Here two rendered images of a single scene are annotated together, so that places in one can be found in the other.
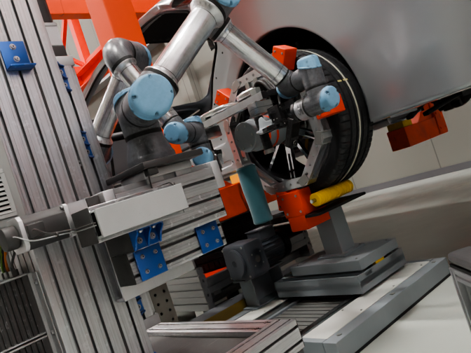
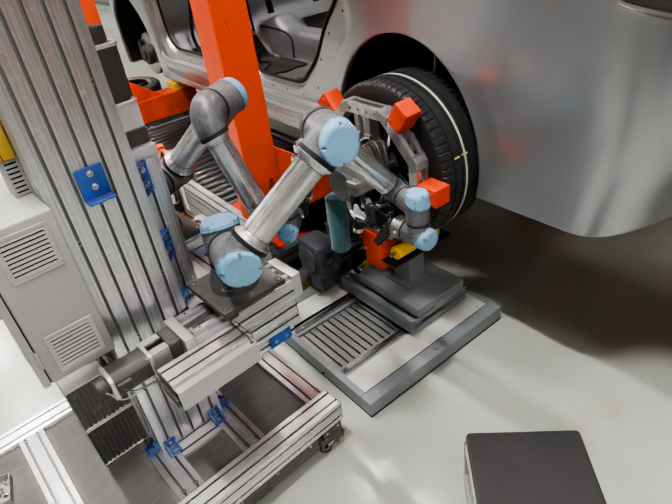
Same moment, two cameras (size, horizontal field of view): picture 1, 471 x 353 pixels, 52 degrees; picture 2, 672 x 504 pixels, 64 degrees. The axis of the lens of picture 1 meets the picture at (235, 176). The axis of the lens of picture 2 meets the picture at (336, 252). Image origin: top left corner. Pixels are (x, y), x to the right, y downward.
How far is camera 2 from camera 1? 115 cm
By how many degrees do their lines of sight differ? 35
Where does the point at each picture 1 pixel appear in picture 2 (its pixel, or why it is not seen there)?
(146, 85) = (235, 266)
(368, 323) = (404, 382)
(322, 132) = not seen: hidden behind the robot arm
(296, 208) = (376, 249)
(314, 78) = (417, 220)
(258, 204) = (339, 237)
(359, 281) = (413, 326)
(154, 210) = (230, 374)
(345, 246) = (414, 276)
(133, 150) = (216, 280)
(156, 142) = not seen: hidden behind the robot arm
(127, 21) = not seen: outside the picture
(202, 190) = (279, 306)
